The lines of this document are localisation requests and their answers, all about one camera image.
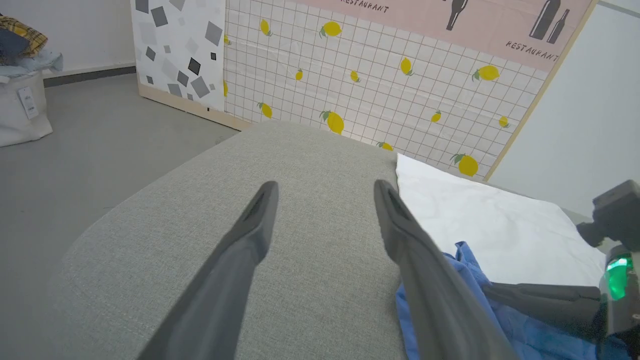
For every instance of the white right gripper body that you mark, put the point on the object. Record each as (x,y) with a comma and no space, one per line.
(620,315)

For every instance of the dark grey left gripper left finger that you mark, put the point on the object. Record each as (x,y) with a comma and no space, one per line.
(220,300)

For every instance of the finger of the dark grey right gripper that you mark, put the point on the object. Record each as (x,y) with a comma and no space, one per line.
(550,305)

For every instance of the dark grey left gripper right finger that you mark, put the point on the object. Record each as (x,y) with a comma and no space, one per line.
(430,300)

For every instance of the blue and white t-shirt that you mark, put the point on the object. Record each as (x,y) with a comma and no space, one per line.
(490,225)

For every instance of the light blue garment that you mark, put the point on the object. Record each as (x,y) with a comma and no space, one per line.
(40,61)

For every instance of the yellow plaid garment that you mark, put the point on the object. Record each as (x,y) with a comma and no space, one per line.
(27,35)

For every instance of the dark blue garment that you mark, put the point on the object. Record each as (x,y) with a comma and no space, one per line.
(10,45)

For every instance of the white panel with grey squares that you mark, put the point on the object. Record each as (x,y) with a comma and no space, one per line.
(175,50)

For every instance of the dark grey skirting board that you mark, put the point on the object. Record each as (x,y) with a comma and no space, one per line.
(90,76)

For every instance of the white fabric laundry bag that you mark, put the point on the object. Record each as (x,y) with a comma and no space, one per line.
(20,125)

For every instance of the white hang tag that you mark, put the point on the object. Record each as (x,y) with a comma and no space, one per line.
(28,102)

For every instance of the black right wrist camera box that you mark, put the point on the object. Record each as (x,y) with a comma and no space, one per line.
(617,215)

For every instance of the grid-pattern partition with wooden frame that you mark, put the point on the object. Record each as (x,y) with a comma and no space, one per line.
(380,100)

